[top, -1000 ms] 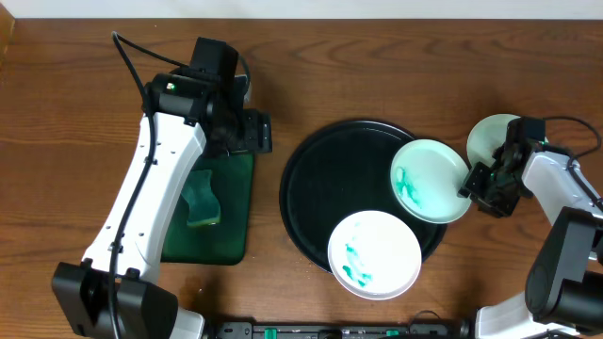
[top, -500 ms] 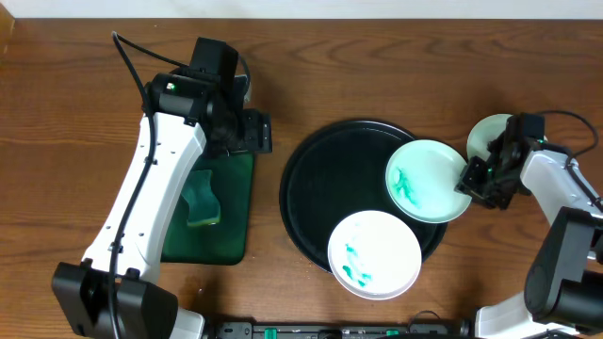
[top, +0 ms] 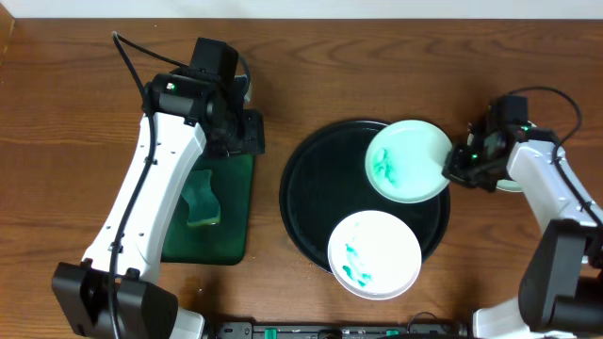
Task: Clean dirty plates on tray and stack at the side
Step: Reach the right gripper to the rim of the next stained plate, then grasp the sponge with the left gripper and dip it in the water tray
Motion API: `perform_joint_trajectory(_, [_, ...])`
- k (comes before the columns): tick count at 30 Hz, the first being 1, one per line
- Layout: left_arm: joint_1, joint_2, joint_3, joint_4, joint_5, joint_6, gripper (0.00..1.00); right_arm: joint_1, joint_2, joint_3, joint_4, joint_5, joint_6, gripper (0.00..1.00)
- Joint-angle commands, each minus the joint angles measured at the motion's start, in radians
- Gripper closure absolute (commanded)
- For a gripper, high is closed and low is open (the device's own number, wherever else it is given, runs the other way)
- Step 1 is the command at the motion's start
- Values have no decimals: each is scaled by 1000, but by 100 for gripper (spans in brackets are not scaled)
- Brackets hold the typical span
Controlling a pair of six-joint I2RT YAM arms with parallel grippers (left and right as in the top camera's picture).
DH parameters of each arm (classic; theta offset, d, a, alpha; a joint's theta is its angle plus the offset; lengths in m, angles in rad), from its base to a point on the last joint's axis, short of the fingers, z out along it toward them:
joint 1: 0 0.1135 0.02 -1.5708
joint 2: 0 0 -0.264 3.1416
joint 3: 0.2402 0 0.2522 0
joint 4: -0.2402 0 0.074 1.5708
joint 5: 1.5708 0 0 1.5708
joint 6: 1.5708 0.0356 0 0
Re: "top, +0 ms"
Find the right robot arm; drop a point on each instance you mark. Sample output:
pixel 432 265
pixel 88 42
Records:
pixel 554 300

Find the round black serving tray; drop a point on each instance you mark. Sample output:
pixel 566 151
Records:
pixel 325 181

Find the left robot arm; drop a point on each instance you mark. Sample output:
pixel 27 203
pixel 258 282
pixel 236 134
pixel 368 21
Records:
pixel 113 292

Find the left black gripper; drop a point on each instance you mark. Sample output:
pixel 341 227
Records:
pixel 252 133

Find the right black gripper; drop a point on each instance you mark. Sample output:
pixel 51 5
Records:
pixel 452 169

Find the green yellow sponge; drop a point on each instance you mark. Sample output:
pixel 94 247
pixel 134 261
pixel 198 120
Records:
pixel 203 205

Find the mint plate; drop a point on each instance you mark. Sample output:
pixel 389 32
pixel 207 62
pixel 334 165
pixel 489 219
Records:
pixel 404 161
pixel 504 184

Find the white plate with green stain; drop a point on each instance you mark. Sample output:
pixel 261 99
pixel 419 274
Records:
pixel 374 255

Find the green rectangular tray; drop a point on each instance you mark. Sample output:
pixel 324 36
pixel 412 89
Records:
pixel 220 244

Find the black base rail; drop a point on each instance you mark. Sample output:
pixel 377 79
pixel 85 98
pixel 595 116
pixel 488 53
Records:
pixel 422 325

